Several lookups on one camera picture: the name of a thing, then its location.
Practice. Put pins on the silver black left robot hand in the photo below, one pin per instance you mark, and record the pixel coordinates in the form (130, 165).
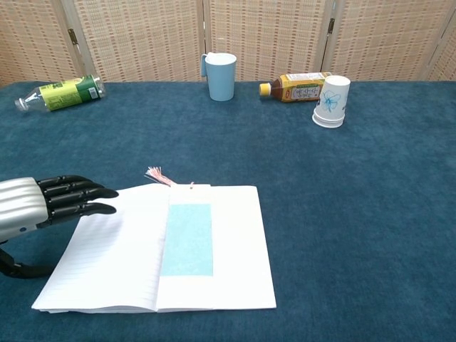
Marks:
(21, 203)

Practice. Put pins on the light blue tasselled bookmark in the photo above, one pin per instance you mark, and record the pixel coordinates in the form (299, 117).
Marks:
(189, 238)

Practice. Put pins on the open white lined notebook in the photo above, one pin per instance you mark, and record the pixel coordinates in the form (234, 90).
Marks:
(107, 256)

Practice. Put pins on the clear green-label plastic bottle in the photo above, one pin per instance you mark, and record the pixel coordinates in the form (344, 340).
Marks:
(64, 93)

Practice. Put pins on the metal screen hinge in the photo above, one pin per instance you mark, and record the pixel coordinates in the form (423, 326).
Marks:
(73, 36)
(331, 26)

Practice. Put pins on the woven bamboo folding screen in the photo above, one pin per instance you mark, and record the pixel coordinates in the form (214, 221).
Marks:
(142, 35)

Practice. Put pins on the yellow-cap tea bottle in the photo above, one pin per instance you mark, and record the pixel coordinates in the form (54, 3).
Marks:
(295, 89)

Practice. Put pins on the white blue-flower paper cup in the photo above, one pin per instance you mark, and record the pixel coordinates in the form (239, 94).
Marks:
(331, 103)

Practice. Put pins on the teal blue table cloth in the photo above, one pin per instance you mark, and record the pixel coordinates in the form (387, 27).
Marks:
(356, 213)

